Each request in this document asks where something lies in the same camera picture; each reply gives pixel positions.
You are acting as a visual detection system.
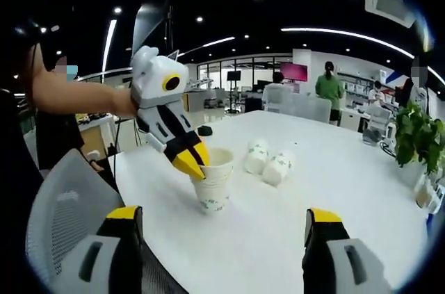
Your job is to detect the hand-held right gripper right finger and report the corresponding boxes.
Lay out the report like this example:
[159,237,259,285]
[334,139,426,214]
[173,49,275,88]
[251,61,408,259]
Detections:
[302,207,399,294]

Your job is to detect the black stand pole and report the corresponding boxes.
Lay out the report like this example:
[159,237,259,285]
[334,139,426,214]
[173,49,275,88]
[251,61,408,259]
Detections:
[166,1,175,51]

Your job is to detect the short ceiling light strip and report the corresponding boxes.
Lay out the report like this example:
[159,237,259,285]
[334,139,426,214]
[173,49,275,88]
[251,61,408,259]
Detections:
[102,19,118,72]

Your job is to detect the wooden front counter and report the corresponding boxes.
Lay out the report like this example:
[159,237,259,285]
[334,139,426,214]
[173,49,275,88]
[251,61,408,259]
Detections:
[78,115,118,161]

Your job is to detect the grey studio softbox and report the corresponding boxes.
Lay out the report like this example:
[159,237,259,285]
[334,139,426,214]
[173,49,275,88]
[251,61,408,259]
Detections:
[131,1,168,65]

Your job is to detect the white table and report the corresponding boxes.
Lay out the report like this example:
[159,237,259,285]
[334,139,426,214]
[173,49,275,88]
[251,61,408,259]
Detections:
[110,109,435,294]

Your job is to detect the glass vase with pebbles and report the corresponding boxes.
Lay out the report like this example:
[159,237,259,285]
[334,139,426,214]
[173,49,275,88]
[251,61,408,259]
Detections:
[415,174,434,209]

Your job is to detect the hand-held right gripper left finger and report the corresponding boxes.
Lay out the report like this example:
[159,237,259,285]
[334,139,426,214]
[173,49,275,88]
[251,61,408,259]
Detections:
[48,205,145,294]

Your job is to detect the pink screen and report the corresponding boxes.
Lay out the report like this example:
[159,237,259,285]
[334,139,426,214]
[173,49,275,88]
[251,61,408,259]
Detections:
[280,62,309,83]

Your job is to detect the green printed paper cup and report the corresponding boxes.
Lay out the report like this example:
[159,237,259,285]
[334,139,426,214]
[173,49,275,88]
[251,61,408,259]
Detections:
[262,149,296,188]
[243,138,270,174]
[190,168,233,218]
[204,147,235,174]

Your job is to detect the grey mesh office chair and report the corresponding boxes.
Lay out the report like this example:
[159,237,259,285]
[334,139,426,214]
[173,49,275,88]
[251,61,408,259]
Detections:
[26,149,185,294]

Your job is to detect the storage shelf with boxes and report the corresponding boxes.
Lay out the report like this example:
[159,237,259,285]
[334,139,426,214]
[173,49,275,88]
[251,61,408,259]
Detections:
[342,71,371,93]

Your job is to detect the ceiling air conditioner unit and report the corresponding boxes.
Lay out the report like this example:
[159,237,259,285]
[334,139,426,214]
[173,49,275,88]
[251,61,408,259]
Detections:
[363,0,418,27]

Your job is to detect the green potted plant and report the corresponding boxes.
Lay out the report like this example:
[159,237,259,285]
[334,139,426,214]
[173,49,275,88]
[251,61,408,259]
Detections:
[394,100,445,175]

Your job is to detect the black monitor on stand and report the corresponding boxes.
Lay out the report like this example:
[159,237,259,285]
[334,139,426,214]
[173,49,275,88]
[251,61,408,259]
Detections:
[227,70,241,114]

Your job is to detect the long curved ceiling light strip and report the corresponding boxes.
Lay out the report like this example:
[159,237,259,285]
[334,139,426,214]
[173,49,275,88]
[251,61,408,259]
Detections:
[280,27,414,58]

